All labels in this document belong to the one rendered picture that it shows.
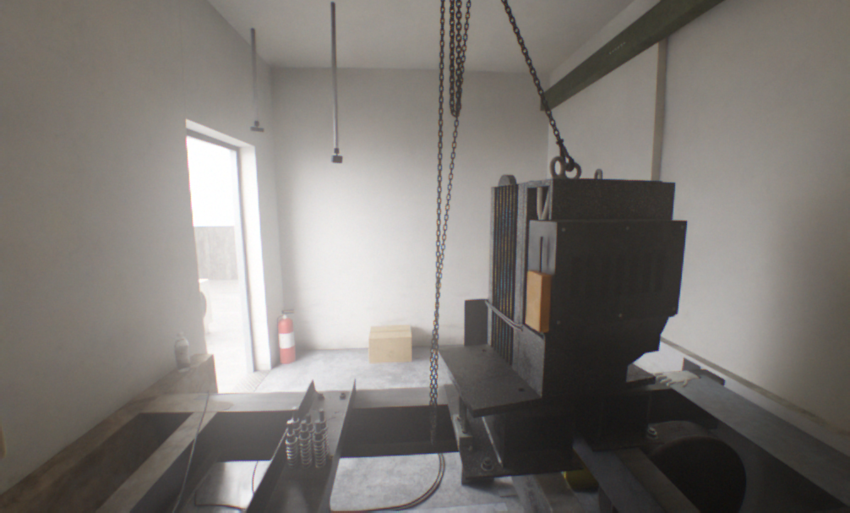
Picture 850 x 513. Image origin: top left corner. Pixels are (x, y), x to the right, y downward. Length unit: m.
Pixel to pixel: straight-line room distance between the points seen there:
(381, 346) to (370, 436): 1.62
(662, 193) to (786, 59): 0.94
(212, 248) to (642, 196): 7.71
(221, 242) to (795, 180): 8.00
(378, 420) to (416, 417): 0.18
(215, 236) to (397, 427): 6.83
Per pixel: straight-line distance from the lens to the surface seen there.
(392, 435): 1.72
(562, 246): 0.90
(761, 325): 2.06
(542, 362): 1.15
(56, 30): 1.89
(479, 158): 3.43
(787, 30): 2.14
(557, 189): 1.04
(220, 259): 8.01
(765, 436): 1.85
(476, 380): 1.25
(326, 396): 1.64
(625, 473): 1.46
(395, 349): 3.25
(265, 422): 1.78
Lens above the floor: 1.53
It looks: 7 degrees down
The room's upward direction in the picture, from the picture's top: straight up
